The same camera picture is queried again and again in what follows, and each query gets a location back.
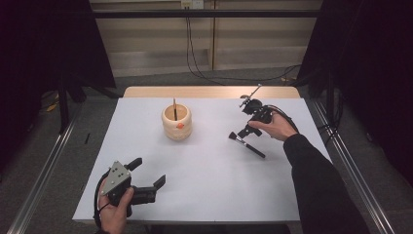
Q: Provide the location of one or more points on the small yellow object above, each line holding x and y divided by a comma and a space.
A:
52, 107

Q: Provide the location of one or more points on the black curtain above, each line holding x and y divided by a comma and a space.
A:
42, 48
373, 65

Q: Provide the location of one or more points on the person's right hand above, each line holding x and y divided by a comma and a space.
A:
279, 126

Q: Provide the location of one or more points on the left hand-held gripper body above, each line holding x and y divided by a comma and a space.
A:
116, 178

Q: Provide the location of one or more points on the black pencil with orange end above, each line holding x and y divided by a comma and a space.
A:
175, 110

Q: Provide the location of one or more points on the black stand leg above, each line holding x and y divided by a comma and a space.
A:
63, 107
330, 97

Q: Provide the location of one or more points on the metal floor rail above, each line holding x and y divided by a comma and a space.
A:
45, 165
350, 162

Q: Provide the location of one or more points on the white wall outlet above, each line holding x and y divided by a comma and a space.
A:
192, 4

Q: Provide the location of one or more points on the person's left hand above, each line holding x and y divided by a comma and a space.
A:
112, 221

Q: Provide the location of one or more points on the wooden ribbed cup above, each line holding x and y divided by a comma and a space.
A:
177, 130

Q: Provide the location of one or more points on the black makeup brush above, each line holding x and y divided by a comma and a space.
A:
253, 150

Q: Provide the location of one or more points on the white table mat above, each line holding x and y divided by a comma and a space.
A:
211, 188

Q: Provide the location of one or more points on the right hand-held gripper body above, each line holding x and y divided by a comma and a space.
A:
258, 110

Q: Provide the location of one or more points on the small black stick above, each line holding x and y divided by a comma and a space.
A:
87, 138

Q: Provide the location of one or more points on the dark horizontal bar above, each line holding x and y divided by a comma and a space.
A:
207, 13

